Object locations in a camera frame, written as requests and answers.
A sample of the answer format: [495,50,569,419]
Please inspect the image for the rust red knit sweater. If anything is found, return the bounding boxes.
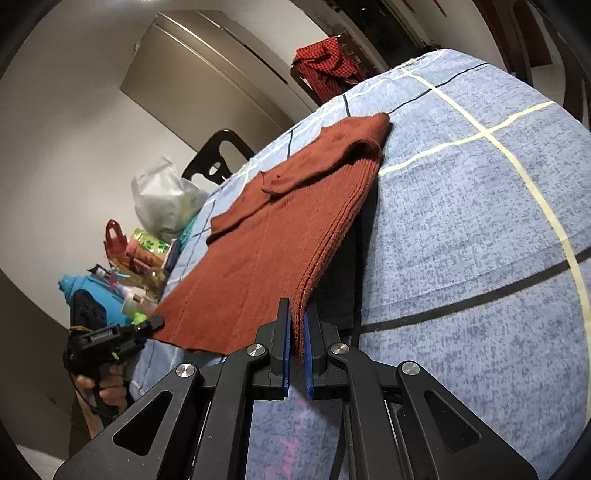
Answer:
[154,113,392,356]

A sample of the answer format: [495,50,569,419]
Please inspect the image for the person's left hand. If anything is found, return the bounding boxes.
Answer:
[74,365,127,414]

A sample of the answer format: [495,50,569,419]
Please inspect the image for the green frog shaped jar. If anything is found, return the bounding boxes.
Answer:
[131,312,147,325]

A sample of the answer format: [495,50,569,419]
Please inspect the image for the blue plastic container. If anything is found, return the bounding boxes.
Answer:
[58,275,132,330]

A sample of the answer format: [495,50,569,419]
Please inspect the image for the pink spray bottle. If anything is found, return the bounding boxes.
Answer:
[87,264,130,298]

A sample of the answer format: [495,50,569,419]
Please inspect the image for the green leaf patterned packet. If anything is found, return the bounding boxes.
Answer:
[131,228,169,260]

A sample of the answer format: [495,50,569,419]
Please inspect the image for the navy blue pouch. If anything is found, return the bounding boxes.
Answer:
[163,239,182,274]

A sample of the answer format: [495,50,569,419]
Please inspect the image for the white plastic bag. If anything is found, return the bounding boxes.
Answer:
[131,157,208,243]

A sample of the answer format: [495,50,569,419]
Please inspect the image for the blue grid patterned bedsheet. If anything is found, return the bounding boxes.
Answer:
[128,48,591,480]

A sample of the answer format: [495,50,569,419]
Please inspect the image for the wooden chair under checkered cloth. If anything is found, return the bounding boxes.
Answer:
[290,33,379,106]

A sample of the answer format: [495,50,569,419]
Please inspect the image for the red checkered cloth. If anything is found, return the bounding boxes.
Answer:
[293,37,366,104]

